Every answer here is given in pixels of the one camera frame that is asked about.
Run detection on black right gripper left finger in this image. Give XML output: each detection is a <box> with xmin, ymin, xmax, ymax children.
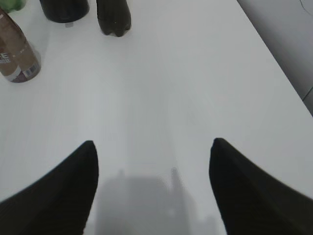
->
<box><xmin>0</xmin><ymin>141</ymin><xmax>99</xmax><ymax>235</ymax></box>

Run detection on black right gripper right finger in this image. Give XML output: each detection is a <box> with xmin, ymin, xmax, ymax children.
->
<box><xmin>208</xmin><ymin>138</ymin><xmax>313</xmax><ymax>235</ymax></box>

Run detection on brown coffee drink bottle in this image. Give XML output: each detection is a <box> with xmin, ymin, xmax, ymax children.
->
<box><xmin>0</xmin><ymin>10</ymin><xmax>41</xmax><ymax>83</ymax></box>

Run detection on black ceramic mug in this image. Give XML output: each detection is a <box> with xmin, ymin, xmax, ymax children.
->
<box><xmin>40</xmin><ymin>0</ymin><xmax>89</xmax><ymax>23</ymax></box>

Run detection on dark cola bottle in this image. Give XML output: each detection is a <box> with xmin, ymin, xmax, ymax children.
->
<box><xmin>96</xmin><ymin>0</ymin><xmax>132</xmax><ymax>37</ymax></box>

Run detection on green soda bottle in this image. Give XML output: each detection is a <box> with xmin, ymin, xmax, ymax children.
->
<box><xmin>0</xmin><ymin>0</ymin><xmax>25</xmax><ymax>13</ymax></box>

